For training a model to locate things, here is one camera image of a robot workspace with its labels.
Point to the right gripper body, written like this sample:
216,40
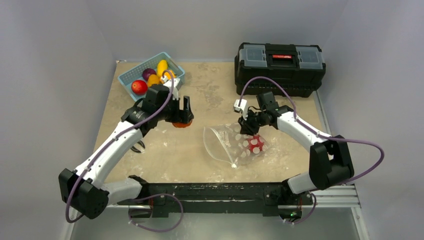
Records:
251,123

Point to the red fake apple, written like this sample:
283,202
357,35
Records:
139,87

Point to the orange fake fruit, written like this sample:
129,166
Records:
167,75

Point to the polka dot zip top bag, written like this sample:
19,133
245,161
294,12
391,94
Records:
224,143

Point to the orange yellow fake mango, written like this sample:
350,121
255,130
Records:
153,79

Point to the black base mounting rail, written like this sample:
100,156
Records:
270,199

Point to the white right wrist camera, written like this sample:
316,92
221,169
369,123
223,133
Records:
241,106

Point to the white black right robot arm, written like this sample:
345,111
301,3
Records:
330,161

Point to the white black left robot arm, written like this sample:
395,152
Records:
84,188

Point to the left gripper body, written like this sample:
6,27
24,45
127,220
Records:
173,114

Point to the red fake tomato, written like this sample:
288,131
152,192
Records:
256,144

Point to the black handled pliers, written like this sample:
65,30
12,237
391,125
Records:
138,150

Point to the purple fake cabbage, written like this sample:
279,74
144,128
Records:
147,73

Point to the black plastic toolbox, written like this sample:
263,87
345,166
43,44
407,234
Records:
263,67

